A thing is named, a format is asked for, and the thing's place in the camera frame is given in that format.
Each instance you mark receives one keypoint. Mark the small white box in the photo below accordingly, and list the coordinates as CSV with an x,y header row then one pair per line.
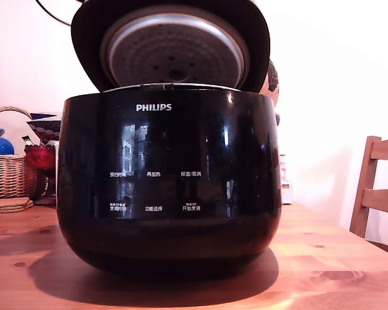
x,y
286,193

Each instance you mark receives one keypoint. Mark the black rice cooker lid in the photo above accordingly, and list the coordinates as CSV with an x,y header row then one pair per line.
x,y
174,51

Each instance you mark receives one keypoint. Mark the orange and brown globe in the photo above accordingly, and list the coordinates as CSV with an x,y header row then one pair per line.
x,y
272,80

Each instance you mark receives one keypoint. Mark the red glass goblet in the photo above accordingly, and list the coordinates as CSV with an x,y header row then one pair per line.
x,y
42,158

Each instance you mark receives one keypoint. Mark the blue ball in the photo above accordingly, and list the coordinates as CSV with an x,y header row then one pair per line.
x,y
0,147

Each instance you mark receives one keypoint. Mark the stack of cork coasters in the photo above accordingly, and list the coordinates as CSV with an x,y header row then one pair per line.
x,y
6,205

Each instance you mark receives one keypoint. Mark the white tin can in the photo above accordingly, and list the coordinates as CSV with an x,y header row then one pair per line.
x,y
283,168

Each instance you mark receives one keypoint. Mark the black Philips rice cooker body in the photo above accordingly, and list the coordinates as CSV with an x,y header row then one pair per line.
x,y
168,239

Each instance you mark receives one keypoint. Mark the patterned dark bowl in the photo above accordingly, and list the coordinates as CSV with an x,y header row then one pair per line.
x,y
47,129

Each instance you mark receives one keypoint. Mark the woven wicker basket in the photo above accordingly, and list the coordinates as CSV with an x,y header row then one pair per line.
x,y
6,176

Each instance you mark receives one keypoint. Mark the wooden chair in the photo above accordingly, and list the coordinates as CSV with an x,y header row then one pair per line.
x,y
375,197

